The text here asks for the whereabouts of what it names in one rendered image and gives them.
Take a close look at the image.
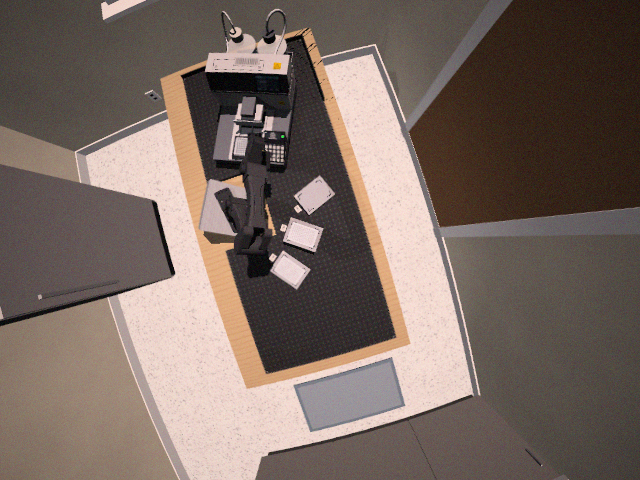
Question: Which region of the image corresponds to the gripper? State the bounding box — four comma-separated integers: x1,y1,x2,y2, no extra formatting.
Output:
261,151,271,169

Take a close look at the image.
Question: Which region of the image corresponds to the light grey machine housing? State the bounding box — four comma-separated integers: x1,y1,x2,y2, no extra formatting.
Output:
205,53,297,169

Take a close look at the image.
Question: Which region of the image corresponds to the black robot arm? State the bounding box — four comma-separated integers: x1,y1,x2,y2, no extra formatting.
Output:
215,132,273,255

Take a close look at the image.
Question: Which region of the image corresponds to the white plastic bottle with black cap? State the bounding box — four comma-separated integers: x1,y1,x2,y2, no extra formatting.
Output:
228,27,258,53
257,28,289,55

